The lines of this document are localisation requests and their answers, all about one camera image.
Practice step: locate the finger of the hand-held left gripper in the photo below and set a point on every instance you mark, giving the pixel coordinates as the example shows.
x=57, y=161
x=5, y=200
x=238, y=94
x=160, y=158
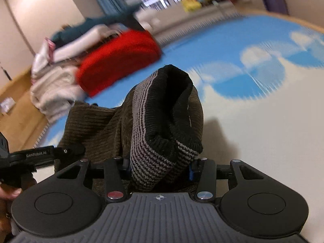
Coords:
x=69, y=151

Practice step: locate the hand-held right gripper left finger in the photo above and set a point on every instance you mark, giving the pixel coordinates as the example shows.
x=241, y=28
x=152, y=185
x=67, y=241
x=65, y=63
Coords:
x=114, y=172

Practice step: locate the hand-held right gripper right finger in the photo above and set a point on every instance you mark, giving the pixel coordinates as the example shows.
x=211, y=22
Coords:
x=191, y=174

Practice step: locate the person's left hand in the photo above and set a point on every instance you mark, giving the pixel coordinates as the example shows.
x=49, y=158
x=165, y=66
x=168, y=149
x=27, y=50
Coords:
x=8, y=192

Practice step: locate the wooden headboard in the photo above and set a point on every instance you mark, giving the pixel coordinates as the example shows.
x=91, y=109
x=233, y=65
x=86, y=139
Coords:
x=20, y=124

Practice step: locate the clear plastic bag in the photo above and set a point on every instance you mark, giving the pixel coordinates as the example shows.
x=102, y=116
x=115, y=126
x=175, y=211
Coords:
x=6, y=105

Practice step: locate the cream folded quilt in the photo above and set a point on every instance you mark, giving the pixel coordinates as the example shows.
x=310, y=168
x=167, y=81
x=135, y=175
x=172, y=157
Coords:
x=53, y=91

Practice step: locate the blue white printed bed sheet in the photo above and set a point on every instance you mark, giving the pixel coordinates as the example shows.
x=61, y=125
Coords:
x=253, y=106

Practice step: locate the white pink folded cloth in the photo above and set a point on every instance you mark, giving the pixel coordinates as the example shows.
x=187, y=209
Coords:
x=44, y=55

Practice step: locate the red folded blanket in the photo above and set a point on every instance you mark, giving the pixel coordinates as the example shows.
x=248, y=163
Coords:
x=119, y=60

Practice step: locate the teal shark plush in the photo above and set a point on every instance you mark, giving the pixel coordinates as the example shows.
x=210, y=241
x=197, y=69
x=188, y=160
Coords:
x=96, y=22

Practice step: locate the white window sill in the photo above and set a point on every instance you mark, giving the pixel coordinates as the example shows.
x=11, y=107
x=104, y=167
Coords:
x=192, y=17

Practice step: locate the yellow duck plush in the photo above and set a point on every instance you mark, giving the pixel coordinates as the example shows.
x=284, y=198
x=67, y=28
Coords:
x=191, y=4

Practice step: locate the purple rolled mat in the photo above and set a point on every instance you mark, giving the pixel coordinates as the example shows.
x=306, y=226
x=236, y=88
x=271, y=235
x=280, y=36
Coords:
x=273, y=1

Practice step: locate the wooden bed frame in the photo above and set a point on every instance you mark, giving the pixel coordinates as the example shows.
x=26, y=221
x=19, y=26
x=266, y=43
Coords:
x=291, y=21

